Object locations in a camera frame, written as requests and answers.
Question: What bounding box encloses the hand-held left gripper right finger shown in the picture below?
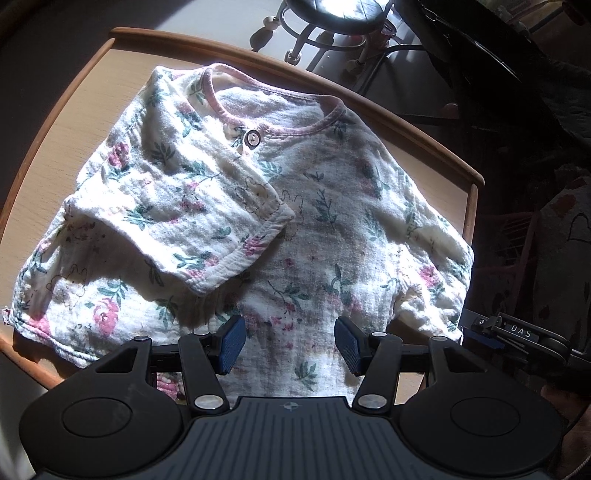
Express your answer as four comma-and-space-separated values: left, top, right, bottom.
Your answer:
333, 316, 491, 412

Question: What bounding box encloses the wooden rimmed table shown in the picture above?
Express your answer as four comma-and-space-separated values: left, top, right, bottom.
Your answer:
0, 26, 485, 389

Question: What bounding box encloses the white floral shirt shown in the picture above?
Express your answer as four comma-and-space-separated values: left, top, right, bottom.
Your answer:
4, 64, 476, 403

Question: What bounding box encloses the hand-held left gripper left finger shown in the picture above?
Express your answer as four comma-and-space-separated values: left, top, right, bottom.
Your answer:
91, 315, 247, 412

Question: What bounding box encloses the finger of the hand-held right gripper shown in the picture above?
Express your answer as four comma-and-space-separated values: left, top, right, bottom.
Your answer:
461, 308, 573, 367

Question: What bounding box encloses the black round wheeled stool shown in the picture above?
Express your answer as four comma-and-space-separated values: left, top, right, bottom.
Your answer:
262, 0, 394, 75

